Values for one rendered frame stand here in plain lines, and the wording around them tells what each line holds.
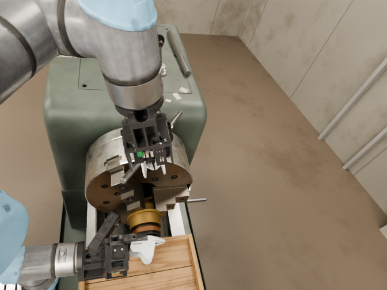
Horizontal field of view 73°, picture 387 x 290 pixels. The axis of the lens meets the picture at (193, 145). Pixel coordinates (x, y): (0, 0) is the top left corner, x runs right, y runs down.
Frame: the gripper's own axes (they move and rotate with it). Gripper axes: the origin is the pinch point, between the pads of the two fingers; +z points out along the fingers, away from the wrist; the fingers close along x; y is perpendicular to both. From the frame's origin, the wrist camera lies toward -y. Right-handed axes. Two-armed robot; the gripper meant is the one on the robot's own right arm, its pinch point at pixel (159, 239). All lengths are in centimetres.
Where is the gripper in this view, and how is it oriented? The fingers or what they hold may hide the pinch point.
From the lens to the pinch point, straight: 74.8
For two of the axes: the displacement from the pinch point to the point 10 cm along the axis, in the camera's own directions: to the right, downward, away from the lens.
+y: 2.0, 7.6, -6.1
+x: 2.3, -6.5, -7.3
